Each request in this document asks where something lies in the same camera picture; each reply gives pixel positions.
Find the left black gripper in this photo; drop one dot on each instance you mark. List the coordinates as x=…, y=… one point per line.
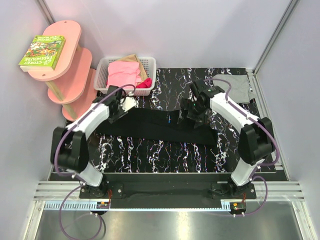
x=113, y=118

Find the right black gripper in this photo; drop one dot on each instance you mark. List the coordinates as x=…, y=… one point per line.
x=186, y=103

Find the black daisy print t-shirt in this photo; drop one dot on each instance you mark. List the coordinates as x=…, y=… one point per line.
x=160, y=125

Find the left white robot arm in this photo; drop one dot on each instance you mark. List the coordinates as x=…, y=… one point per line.
x=69, y=148

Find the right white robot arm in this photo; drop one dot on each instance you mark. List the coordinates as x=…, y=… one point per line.
x=256, y=135

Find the pink t-shirt in basket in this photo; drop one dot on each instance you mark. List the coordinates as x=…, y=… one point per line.
x=121, y=73

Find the magenta garment in basket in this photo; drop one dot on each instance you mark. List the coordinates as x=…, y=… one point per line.
x=147, y=83

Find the folded grey t-shirt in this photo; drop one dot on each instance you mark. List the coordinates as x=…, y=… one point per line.
x=240, y=91

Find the pink tiered wooden shelf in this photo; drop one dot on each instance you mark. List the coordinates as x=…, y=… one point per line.
x=71, y=84

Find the beige garment in basket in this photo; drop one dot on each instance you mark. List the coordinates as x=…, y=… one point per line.
x=133, y=58

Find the white plastic laundry basket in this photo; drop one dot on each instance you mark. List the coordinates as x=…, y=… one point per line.
x=101, y=74

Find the green storey treehouse book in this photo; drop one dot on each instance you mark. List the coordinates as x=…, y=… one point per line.
x=43, y=53

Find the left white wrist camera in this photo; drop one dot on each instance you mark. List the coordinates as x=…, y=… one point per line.
x=128, y=102

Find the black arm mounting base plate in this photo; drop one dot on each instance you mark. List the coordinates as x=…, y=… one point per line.
x=168, y=191

